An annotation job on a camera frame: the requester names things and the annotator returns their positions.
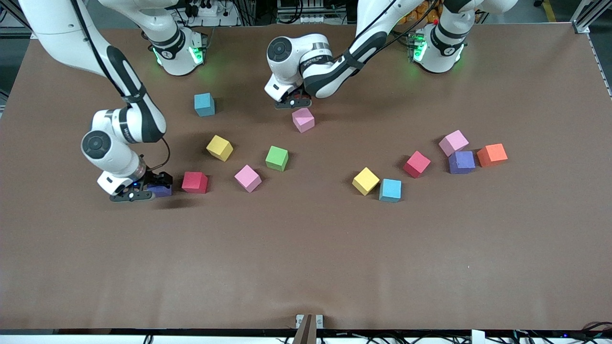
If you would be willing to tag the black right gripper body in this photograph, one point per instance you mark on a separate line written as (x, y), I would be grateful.
(154, 179)

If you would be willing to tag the purple foam cube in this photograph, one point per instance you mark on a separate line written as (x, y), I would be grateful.
(461, 161)
(162, 191)

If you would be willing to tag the pink foam cube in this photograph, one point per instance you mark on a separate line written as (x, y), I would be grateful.
(303, 119)
(247, 177)
(453, 142)

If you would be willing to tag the yellow foam cube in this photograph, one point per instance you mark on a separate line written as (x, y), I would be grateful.
(219, 147)
(365, 180)

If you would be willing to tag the cyan foam cube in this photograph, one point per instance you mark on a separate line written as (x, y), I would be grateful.
(204, 104)
(390, 189)

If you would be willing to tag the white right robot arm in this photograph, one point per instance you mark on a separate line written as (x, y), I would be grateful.
(52, 33)

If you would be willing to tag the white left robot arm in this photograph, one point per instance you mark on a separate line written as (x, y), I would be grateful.
(444, 45)

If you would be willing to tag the red foam cube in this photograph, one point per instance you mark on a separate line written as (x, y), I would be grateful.
(416, 162)
(194, 182)

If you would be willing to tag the green foam cube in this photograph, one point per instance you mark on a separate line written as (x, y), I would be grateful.
(277, 157)

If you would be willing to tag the grey electronics box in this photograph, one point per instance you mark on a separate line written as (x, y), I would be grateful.
(301, 9)

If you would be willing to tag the white power strip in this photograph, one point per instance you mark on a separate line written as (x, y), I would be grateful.
(206, 8)

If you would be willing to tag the bag of orange items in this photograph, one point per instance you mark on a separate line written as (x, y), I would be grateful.
(423, 12)

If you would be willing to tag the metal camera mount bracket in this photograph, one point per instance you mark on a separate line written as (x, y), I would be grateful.
(308, 329)

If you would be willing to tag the aluminium frame profile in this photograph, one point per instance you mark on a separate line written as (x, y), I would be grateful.
(585, 16)
(14, 5)

